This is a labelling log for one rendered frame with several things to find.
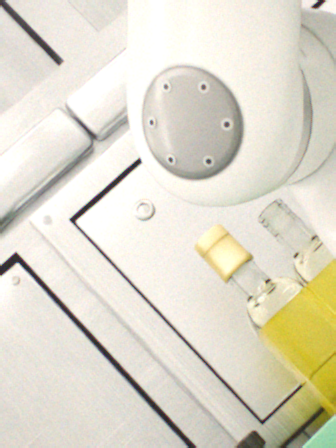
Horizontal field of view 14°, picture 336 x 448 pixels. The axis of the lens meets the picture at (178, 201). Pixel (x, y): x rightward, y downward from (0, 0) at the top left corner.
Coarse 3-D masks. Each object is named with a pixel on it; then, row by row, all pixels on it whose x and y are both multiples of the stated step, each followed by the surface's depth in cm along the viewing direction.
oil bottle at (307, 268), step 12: (312, 240) 120; (300, 252) 120; (312, 252) 119; (324, 252) 119; (300, 264) 119; (312, 264) 119; (324, 264) 119; (300, 276) 119; (312, 276) 118; (324, 276) 118; (312, 288) 118; (324, 288) 118; (324, 300) 118
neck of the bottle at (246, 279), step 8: (248, 264) 120; (240, 272) 120; (248, 272) 120; (256, 272) 120; (232, 280) 121; (240, 280) 120; (248, 280) 120; (256, 280) 120; (264, 280) 120; (240, 288) 120; (248, 288) 120; (256, 288) 120; (248, 296) 120
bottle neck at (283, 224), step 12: (276, 204) 122; (264, 216) 122; (276, 216) 121; (288, 216) 121; (276, 228) 121; (288, 228) 121; (300, 228) 121; (276, 240) 122; (288, 240) 121; (300, 240) 121
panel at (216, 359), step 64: (320, 0) 142; (64, 192) 136; (128, 192) 137; (64, 256) 134; (128, 256) 135; (192, 256) 135; (256, 256) 135; (128, 320) 132; (192, 320) 133; (192, 384) 131; (256, 384) 131
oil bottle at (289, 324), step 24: (264, 288) 119; (288, 288) 118; (264, 312) 118; (288, 312) 118; (312, 312) 118; (264, 336) 118; (288, 336) 117; (312, 336) 117; (288, 360) 118; (312, 360) 116; (312, 384) 117
